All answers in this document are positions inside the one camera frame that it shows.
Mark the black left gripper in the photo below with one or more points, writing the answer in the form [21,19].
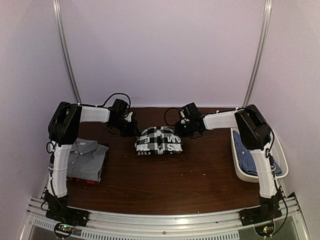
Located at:
[134,129]

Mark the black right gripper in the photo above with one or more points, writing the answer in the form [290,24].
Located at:
[178,131]

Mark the black white checked shirt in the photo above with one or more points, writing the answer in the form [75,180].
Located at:
[158,140]

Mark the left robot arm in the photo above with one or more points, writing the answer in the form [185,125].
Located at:
[63,131]

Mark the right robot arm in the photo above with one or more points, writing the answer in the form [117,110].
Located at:
[255,134]

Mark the folded grey shirt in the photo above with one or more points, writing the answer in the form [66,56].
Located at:
[86,160]

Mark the blue checked shirt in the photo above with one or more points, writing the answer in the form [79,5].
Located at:
[242,152]

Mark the folded red plaid shirt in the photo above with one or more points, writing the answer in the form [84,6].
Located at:
[79,180]

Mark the white plastic basket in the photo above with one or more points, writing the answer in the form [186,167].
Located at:
[280,160]

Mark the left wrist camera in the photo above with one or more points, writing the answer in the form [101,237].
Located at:
[130,117]

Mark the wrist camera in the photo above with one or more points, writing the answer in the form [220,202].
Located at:
[130,117]
[183,118]

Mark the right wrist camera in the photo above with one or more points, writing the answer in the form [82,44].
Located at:
[183,118]

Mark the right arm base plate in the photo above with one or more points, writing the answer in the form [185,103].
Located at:
[260,215]

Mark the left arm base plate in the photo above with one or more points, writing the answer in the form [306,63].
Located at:
[59,211]

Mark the left aluminium frame post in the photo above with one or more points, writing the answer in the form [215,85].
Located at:
[64,50]

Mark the aluminium frame post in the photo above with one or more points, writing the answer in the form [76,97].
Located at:
[64,50]
[264,31]

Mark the right aluminium frame post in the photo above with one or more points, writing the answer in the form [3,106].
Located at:
[264,31]

